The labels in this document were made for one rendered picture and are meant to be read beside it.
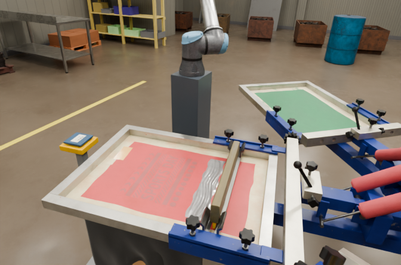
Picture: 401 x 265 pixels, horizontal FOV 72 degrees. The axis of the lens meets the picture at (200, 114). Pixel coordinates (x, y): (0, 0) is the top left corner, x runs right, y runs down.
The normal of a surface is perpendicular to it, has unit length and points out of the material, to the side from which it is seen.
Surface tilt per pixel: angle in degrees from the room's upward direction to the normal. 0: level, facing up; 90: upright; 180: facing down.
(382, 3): 90
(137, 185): 0
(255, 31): 90
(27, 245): 0
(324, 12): 90
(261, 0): 75
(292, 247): 0
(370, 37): 90
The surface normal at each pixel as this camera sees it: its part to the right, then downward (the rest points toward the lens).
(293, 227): 0.03, -0.90
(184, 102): -0.46, 0.39
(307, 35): -0.21, 0.43
